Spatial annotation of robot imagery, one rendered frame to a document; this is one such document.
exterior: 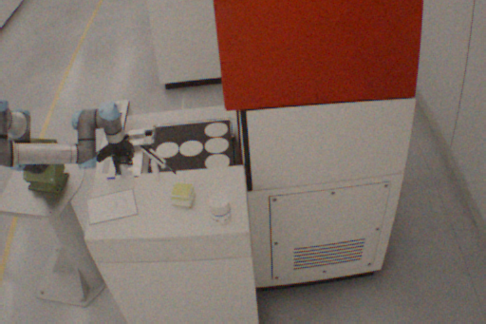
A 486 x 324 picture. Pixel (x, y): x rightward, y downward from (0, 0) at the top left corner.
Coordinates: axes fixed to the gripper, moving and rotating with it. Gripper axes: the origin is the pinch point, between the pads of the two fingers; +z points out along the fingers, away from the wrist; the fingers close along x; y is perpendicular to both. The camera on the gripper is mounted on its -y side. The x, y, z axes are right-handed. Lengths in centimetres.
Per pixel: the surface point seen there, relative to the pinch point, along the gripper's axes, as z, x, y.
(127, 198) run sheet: 1.8, -10.7, 2.9
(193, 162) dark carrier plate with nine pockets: 9.9, 14.2, 27.8
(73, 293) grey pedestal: 98, 1, -59
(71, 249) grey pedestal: 61, 8, -46
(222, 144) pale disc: 10.2, 24.0, 40.4
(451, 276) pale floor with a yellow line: 97, -13, 165
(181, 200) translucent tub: -2.8, -17.8, 25.3
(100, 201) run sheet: 1.9, -12.0, -8.9
